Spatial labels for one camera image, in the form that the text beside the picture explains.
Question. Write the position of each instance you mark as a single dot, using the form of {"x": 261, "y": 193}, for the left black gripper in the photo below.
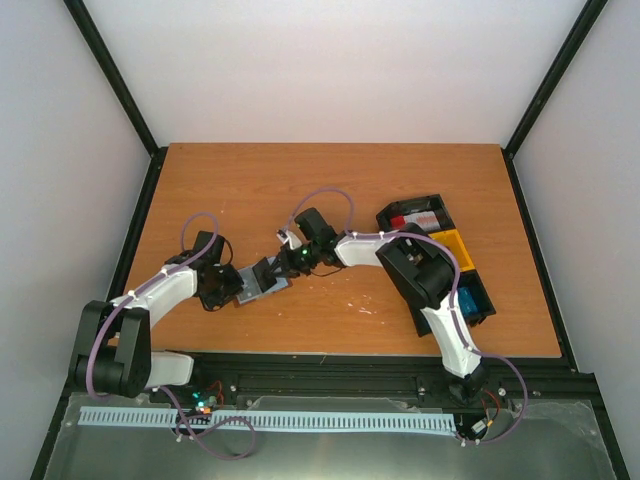
{"x": 235, "y": 284}

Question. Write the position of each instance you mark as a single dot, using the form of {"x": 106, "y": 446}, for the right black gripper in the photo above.
{"x": 292, "y": 271}

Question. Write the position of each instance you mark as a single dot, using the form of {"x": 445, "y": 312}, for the black credit card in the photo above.
{"x": 264, "y": 275}
{"x": 251, "y": 289}

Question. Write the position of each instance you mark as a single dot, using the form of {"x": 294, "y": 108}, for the brown leather card holder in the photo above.
{"x": 282, "y": 283}

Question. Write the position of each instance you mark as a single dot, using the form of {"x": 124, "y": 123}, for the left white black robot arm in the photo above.
{"x": 112, "y": 353}

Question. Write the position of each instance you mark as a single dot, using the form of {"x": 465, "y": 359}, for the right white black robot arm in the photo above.
{"x": 461, "y": 359}

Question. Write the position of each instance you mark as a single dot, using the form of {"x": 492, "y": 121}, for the red white credit card stack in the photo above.
{"x": 427, "y": 220}

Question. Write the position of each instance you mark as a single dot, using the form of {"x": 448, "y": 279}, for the black yellow card tray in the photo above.
{"x": 428, "y": 270}

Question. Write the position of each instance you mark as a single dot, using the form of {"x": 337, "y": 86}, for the left controller board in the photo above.
{"x": 210, "y": 399}

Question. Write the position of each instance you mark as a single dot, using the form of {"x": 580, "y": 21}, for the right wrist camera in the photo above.
{"x": 288, "y": 239}

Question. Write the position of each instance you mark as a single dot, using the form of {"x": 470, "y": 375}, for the light blue cable duct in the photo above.
{"x": 275, "y": 421}

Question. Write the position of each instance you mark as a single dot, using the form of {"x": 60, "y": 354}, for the black aluminium frame rail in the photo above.
{"x": 419, "y": 381}

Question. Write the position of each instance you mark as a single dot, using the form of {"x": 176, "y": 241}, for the left black frame post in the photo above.
{"x": 109, "y": 68}

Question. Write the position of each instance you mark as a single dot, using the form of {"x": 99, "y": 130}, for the black frame post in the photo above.
{"x": 571, "y": 45}
{"x": 109, "y": 68}

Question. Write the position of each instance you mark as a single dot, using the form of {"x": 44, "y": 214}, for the metal base plate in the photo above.
{"x": 549, "y": 439}

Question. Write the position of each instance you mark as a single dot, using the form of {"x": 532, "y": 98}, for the right black frame post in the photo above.
{"x": 571, "y": 45}

